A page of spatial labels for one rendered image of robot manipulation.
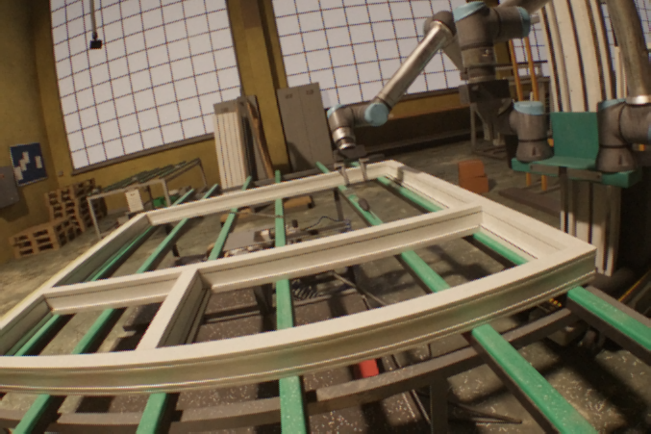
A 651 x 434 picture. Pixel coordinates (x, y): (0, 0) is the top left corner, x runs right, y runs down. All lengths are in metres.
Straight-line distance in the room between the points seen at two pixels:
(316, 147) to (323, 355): 7.73
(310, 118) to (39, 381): 7.79
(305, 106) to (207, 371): 7.75
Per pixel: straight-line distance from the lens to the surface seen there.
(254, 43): 8.46
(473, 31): 0.96
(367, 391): 0.64
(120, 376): 0.72
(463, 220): 1.07
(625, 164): 1.57
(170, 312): 0.81
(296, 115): 8.19
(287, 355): 0.61
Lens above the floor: 1.26
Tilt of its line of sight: 12 degrees down
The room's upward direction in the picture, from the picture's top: 11 degrees counter-clockwise
